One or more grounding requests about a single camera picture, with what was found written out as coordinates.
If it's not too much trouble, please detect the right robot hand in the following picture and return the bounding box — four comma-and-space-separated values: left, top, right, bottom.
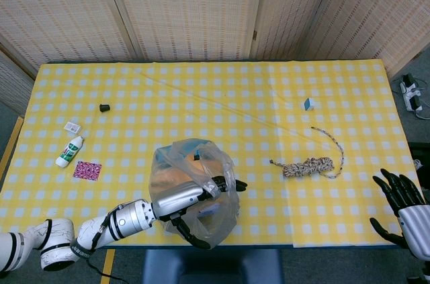
370, 168, 430, 261

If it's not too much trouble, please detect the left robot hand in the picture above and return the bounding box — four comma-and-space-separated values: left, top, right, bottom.
152, 175, 248, 250

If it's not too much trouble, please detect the translucent plastic bag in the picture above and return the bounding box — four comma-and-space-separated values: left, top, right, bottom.
148, 138, 241, 250

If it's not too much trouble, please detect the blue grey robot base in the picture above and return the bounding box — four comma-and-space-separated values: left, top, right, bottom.
142, 248, 285, 284

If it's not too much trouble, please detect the orange plush toy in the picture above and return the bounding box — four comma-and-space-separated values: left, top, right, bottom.
157, 158, 216, 194

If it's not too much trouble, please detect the blue plastic toy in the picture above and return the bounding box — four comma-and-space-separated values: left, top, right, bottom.
157, 141, 206, 164

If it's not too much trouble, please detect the yellow checkered tablecloth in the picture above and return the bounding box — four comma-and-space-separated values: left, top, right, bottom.
0, 59, 419, 249

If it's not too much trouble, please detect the pink patterned card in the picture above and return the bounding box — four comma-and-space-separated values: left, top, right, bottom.
73, 160, 103, 182

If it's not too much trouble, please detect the white power strip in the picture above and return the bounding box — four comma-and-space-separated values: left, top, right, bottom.
399, 74, 423, 112

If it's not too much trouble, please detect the white green plastic bottle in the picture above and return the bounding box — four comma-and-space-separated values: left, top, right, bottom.
55, 136, 85, 168

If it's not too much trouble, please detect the bamboo folding screen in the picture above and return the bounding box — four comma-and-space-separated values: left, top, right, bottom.
0, 0, 430, 117

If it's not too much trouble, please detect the coiled braided rope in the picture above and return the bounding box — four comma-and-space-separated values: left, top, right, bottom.
269, 126, 345, 180

